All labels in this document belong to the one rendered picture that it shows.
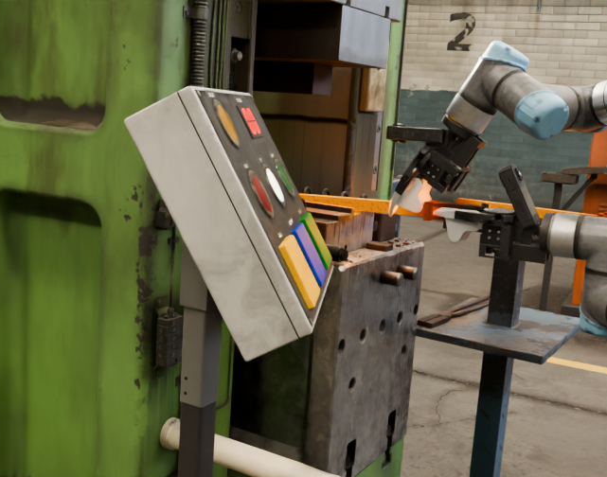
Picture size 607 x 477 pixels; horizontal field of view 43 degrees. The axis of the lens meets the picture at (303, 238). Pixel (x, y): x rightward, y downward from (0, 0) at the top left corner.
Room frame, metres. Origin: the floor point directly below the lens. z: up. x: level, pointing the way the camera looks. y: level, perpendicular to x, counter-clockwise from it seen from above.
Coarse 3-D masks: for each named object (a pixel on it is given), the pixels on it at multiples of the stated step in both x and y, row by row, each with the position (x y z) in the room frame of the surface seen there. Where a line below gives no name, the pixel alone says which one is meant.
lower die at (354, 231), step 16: (320, 208) 1.51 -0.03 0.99; (336, 208) 1.49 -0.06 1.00; (352, 208) 1.48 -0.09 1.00; (320, 224) 1.39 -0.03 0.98; (336, 224) 1.42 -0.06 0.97; (352, 224) 1.48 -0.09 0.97; (368, 224) 1.54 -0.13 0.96; (336, 240) 1.43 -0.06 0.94; (352, 240) 1.49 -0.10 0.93; (368, 240) 1.55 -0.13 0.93
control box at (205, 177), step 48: (192, 96) 0.78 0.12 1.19; (240, 96) 1.02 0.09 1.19; (144, 144) 0.78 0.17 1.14; (192, 144) 0.78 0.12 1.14; (240, 144) 0.87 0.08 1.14; (192, 192) 0.78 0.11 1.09; (240, 192) 0.77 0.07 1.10; (288, 192) 1.02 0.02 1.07; (192, 240) 0.78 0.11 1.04; (240, 240) 0.77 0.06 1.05; (240, 288) 0.77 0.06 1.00; (288, 288) 0.77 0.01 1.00; (240, 336) 0.77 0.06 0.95; (288, 336) 0.77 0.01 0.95
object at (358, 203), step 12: (336, 204) 1.50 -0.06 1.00; (348, 204) 1.49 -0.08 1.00; (360, 204) 1.48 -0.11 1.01; (372, 204) 1.46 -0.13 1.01; (384, 204) 1.45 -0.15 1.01; (432, 204) 1.40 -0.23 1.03; (444, 204) 1.39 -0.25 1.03; (456, 204) 1.38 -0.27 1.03; (468, 204) 1.39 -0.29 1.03; (420, 216) 1.41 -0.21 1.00; (432, 216) 1.40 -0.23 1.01
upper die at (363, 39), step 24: (264, 24) 1.47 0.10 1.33; (288, 24) 1.44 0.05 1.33; (312, 24) 1.42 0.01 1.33; (336, 24) 1.39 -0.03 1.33; (360, 24) 1.45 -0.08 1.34; (384, 24) 1.54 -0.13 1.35; (264, 48) 1.47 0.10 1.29; (288, 48) 1.44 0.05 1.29; (312, 48) 1.42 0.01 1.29; (336, 48) 1.39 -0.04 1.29; (360, 48) 1.46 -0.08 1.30; (384, 48) 1.55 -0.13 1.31
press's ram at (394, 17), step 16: (272, 0) 1.41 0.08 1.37; (288, 0) 1.39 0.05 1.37; (304, 0) 1.37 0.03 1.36; (320, 0) 1.36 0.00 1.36; (336, 0) 1.37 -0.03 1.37; (352, 0) 1.42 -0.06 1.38; (368, 0) 1.47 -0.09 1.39; (384, 0) 1.53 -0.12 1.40; (400, 0) 1.59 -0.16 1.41; (384, 16) 1.56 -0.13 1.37; (400, 16) 1.60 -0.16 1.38
